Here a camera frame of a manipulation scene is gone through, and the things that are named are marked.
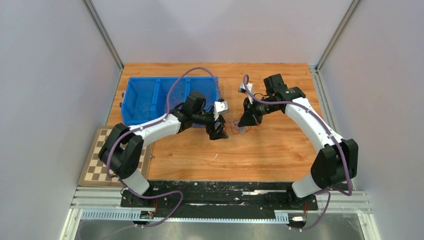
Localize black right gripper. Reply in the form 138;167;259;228
238;95;280;128

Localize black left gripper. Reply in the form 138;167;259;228
192;109;229;141

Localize blue cable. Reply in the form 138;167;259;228
233;120;254;137

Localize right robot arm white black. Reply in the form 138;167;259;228
238;73;359;209

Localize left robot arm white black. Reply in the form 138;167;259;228
98;91;229;207

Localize blue three-compartment plastic bin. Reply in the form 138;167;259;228
120;76;219;126

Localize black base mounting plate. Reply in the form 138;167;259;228
120;180;318;219

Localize wooden chessboard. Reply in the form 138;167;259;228
78;125;154;188

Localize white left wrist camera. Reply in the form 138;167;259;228
213;100;229;121

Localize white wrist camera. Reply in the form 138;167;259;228
238;82;254;102
213;100;229;121

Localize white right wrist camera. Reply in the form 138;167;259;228
238;82;254;102

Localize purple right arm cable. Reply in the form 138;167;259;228
242;74;354;232

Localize white slotted cable duct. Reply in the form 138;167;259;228
79;209;290;224

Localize aluminium frame rail front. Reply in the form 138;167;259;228
70;187;373;214

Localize right aluminium corner post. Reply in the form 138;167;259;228
315;0;363;72

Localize aluminium corner post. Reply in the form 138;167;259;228
82;0;124;72
315;0;363;72

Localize left aluminium corner post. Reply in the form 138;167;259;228
82;0;124;72

